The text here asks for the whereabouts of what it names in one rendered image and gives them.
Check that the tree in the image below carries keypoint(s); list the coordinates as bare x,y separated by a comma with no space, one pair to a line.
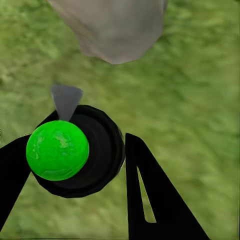
117,31

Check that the pesticide atomizer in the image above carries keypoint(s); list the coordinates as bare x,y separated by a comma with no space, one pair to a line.
78,149

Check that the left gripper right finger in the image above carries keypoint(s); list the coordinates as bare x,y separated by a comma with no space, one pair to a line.
174,220

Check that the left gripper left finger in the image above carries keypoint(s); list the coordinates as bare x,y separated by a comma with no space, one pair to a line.
14,172

